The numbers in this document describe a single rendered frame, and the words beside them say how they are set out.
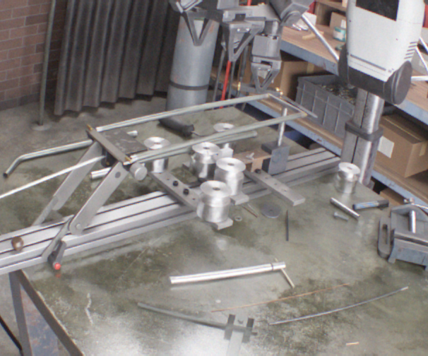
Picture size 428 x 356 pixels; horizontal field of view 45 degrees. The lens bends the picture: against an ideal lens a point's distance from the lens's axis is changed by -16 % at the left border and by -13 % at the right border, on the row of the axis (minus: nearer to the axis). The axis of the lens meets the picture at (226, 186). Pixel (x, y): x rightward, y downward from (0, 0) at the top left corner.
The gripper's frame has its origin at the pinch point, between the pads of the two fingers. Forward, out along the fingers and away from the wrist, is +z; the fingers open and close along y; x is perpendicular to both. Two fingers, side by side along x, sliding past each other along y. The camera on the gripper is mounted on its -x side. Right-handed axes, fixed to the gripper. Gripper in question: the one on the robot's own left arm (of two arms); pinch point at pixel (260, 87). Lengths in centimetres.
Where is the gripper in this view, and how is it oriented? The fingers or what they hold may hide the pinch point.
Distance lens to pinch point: 136.5
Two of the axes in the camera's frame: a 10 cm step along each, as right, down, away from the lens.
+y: -0.4, 4.8, -8.8
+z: -1.5, 8.7, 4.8
